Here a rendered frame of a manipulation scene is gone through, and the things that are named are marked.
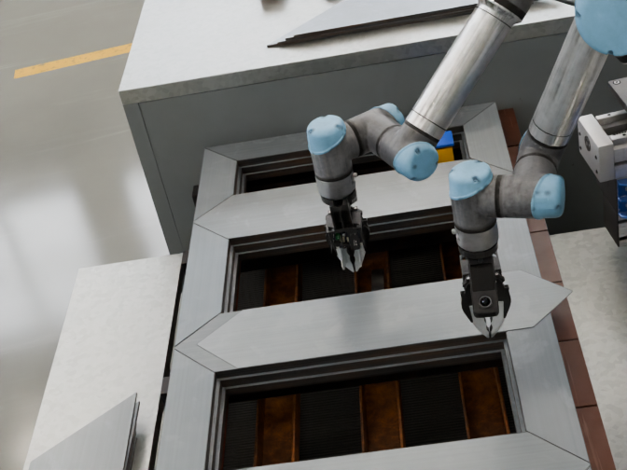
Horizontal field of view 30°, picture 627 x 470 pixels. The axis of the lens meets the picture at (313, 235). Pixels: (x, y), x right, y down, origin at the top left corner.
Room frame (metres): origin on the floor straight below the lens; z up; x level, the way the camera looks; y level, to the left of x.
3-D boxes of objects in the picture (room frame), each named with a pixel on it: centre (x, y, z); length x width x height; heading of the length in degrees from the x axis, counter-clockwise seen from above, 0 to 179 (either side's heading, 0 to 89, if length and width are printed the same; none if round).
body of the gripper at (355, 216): (1.95, -0.07, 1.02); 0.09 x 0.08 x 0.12; 173
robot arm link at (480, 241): (1.68, -0.28, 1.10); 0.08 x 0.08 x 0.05
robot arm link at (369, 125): (1.97, -0.17, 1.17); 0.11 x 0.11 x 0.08; 21
